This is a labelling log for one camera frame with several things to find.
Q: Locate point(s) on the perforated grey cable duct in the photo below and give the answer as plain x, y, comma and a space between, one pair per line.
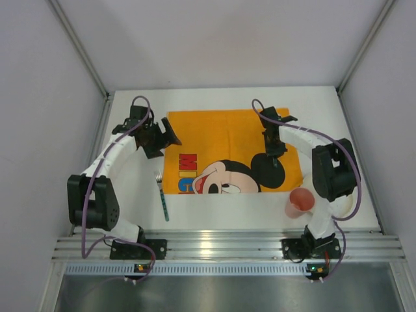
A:
195, 269

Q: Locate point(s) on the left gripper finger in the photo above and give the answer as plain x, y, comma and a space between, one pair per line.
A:
153, 148
170, 138

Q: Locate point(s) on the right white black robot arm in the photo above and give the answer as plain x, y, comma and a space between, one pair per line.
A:
334, 168

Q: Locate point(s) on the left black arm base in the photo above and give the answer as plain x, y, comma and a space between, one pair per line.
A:
123, 251

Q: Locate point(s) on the cream white plate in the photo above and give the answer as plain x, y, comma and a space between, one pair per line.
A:
340, 207

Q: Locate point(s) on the pink plastic cup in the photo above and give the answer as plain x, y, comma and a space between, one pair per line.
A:
299, 202

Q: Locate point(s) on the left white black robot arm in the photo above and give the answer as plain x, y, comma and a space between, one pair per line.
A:
92, 201

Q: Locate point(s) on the orange Mickey Mouse placemat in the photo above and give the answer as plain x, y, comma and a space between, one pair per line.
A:
223, 152

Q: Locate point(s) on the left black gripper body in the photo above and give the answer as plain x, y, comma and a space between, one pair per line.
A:
160, 139

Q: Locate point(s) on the metal fork green handle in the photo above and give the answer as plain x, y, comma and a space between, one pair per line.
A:
159, 181

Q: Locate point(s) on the aluminium rail frame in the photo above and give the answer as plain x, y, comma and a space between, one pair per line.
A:
216, 245

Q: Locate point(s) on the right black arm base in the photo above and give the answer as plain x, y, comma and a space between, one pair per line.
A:
308, 247

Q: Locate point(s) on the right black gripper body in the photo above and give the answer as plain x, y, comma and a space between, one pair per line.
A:
275, 151

